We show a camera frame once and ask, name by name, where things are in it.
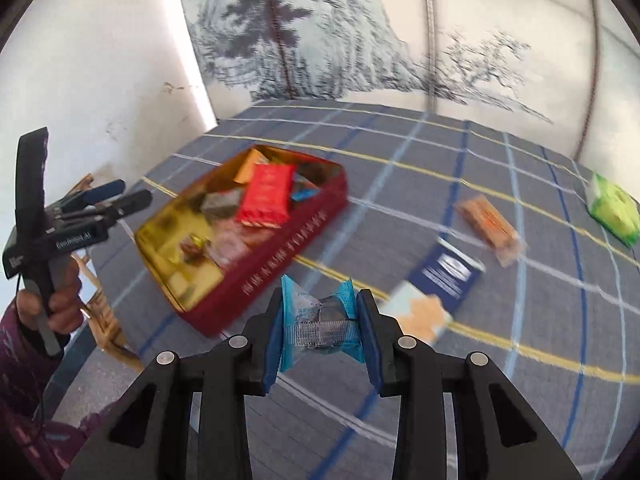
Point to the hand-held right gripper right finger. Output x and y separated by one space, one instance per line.
372 347

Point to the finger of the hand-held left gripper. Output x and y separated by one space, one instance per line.
134 201
107 189

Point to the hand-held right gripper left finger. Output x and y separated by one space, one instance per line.
274 342

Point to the blue snack packet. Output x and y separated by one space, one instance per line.
320 325

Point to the gold and red tin box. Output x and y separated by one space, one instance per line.
280 260

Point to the black sesame snack block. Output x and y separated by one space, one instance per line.
221 205

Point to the red snack packet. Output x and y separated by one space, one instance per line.
265 195

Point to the person's left forearm purple sleeve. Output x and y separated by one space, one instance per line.
25 400

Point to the person's left hand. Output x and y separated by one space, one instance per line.
67 305

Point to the pale packet with orange star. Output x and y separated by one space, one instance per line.
420 312

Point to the dark blue box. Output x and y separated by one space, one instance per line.
445 272

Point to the orange snack packet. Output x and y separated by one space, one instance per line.
248 165

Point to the wooden chair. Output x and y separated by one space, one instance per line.
107 322

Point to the grey plaid blanket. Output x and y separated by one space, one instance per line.
500 350

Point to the clear packet with blue ends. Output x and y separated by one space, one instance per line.
304 192

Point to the orange brown snack bar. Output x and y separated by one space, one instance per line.
492 225

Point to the green snack packet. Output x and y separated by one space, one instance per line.
615 207

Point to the thin metal pole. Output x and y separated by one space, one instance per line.
592 60

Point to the ink landscape wall painting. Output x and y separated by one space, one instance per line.
325 35

